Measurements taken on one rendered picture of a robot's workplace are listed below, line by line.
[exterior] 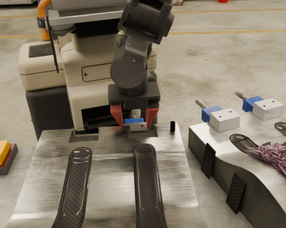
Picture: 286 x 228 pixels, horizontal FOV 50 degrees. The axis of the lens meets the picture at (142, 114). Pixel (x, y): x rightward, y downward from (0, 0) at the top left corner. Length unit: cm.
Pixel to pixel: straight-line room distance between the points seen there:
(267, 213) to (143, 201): 18
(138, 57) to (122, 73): 4
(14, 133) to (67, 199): 188
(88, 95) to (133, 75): 45
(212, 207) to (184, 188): 11
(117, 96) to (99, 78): 37
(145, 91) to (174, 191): 22
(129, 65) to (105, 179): 18
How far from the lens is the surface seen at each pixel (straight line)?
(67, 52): 97
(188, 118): 227
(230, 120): 64
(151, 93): 60
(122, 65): 49
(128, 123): 69
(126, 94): 60
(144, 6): 54
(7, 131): 239
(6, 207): 62
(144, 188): 48
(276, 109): 71
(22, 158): 72
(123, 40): 57
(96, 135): 60
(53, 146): 57
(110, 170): 50
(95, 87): 95
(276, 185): 49
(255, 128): 67
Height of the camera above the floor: 122
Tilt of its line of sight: 32 degrees down
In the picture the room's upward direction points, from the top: 2 degrees counter-clockwise
